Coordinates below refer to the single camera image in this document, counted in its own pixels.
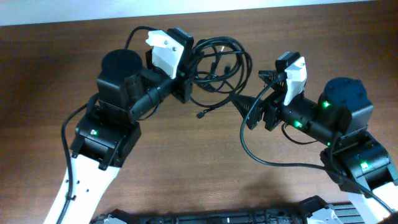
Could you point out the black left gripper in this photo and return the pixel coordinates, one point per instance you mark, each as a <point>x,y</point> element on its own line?
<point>182,91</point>

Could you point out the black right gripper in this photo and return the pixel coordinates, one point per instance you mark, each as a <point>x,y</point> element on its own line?
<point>274,104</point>

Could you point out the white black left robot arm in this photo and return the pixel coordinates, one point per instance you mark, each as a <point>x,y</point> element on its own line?
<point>128,93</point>

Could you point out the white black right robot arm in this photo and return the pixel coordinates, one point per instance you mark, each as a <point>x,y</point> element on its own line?
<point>353,158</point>

